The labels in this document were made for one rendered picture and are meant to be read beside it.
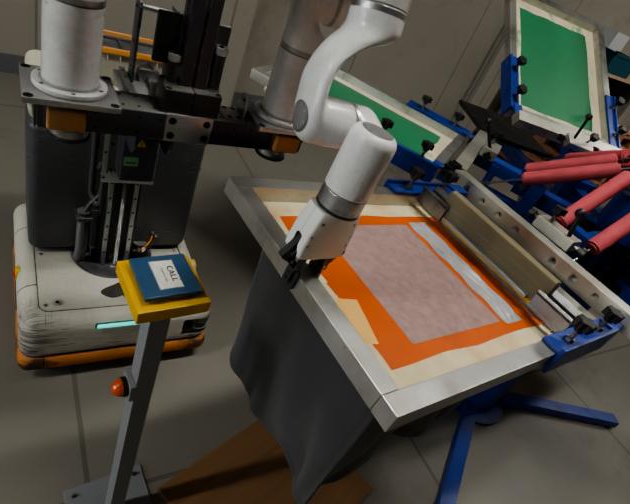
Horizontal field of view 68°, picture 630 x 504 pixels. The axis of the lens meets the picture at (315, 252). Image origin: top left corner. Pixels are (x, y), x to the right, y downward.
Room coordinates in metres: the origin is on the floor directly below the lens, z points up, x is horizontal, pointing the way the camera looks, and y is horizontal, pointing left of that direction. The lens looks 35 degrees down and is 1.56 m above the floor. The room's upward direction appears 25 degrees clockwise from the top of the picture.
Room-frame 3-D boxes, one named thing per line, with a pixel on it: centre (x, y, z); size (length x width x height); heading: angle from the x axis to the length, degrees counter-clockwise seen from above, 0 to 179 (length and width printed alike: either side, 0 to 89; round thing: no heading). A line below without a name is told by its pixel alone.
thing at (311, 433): (0.71, -0.05, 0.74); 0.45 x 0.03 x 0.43; 47
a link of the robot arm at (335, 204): (0.67, -0.01, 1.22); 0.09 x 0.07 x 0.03; 137
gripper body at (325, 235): (0.66, 0.00, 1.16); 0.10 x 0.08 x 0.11; 137
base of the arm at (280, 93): (1.07, 0.22, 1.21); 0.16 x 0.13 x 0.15; 41
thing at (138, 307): (0.60, 0.22, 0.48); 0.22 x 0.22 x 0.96; 47
